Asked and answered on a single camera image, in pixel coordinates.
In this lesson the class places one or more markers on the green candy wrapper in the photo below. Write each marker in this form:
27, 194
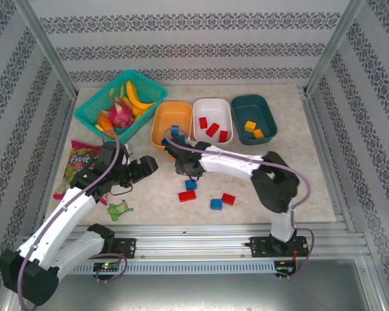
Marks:
118, 210

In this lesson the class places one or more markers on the right aluminium side rail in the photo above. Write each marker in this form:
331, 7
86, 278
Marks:
321, 145

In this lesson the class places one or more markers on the small circuit board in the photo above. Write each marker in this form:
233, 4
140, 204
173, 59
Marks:
107, 266
285, 267

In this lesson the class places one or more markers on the aluminium frame post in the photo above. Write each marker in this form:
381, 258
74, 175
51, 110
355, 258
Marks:
334, 45
47, 45

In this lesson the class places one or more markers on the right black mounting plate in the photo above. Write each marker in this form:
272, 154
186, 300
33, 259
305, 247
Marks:
259, 247

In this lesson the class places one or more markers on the white plastic container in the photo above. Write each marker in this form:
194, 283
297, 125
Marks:
214, 110

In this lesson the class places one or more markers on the dark teal plastic container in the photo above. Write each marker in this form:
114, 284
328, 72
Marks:
262, 113

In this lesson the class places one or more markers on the colourful candy bag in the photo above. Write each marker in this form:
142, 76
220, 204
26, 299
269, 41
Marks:
76, 158

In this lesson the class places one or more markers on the left small circuit board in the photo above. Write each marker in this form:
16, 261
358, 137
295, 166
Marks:
107, 266

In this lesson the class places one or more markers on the left aluminium frame post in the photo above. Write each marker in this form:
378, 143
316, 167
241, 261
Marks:
47, 45

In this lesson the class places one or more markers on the pink toy dragon fruit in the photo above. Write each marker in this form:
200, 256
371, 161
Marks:
120, 116

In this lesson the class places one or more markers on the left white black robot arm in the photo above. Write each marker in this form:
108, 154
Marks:
68, 214

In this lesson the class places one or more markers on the teal plastic mesh basket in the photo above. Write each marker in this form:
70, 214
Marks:
94, 107

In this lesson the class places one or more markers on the aluminium side rail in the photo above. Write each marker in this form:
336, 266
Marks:
321, 145
65, 123

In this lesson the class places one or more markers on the yellow toy fruit piece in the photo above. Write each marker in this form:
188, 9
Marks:
99, 127

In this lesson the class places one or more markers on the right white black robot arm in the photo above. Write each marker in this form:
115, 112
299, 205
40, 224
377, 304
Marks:
230, 163

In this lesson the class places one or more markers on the large yellow toy banana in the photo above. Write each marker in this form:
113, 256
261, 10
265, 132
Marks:
134, 97

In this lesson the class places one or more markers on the right small circuit board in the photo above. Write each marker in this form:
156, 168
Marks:
285, 267

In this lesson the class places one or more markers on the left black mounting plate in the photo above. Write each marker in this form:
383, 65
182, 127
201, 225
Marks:
126, 247

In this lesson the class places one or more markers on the orange plastic container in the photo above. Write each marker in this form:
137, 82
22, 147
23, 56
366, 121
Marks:
168, 113

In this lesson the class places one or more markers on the left aluminium side rail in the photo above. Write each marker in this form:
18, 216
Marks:
65, 123

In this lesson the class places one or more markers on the red lego brick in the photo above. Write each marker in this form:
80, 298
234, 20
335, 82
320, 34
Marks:
223, 136
212, 129
228, 198
187, 196
203, 123

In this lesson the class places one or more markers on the black mounting plate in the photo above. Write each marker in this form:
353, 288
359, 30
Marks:
126, 247
259, 247

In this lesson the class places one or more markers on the green toy vegetable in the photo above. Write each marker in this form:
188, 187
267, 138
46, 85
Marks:
121, 91

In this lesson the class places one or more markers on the right aluminium frame post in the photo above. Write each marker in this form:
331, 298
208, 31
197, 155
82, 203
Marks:
334, 45

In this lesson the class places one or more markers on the orange toy fruit half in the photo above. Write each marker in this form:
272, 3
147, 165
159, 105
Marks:
104, 123

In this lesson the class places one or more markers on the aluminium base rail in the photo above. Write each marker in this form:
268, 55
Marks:
194, 241

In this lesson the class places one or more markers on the small yellow toy banana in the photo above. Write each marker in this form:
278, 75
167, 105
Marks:
133, 108

